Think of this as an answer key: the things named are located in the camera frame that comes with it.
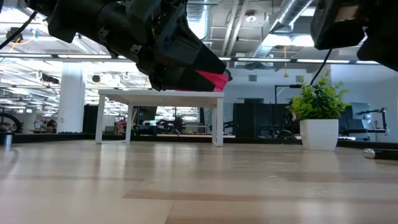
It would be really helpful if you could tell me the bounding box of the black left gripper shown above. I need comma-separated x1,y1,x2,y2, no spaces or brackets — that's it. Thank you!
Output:
96,0,227,93

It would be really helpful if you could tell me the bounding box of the white metal shelf riser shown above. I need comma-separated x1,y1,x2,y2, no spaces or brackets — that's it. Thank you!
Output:
95,89,225,147

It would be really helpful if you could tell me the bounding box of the red collapsible bowl black rim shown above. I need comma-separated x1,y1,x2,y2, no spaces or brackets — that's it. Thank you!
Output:
195,68,233,93

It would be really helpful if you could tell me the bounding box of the grey computer monitor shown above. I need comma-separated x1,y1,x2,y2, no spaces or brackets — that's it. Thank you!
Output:
338,102,373,131

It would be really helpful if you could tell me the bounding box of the black cabinet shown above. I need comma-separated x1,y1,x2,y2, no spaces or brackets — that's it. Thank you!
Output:
233,102,293,138

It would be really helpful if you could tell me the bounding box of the black pole stand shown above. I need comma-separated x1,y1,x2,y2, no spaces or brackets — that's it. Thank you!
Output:
273,83,304,105

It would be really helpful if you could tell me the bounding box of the yellow hanging pendant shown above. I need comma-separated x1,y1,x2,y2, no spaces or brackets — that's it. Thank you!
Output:
282,45,289,78

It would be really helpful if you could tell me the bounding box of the green plant in white pot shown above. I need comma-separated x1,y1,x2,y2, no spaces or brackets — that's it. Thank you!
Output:
285,70,351,152

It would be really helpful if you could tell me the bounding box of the white round column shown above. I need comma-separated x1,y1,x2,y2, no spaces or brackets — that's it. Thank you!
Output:
57,62,86,134

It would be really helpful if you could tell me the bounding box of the black wheel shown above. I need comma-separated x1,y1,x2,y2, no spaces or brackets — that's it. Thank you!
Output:
0,111,23,133

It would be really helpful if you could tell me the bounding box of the silver metal cylinder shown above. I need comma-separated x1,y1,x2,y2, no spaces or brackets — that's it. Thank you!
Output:
0,130,14,147

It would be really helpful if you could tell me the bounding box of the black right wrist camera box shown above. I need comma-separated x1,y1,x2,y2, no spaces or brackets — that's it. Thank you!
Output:
310,0,368,51

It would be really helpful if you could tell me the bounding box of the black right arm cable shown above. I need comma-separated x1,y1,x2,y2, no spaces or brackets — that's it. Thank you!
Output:
309,48,333,86

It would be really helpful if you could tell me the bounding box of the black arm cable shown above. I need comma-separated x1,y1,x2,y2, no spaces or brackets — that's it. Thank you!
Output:
0,11,39,50
309,48,333,86

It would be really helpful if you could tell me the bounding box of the black table edge frame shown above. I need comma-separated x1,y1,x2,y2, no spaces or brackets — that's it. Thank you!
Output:
0,133,398,149

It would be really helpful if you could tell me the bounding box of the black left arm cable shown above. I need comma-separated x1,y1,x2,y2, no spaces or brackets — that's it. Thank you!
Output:
0,11,39,50

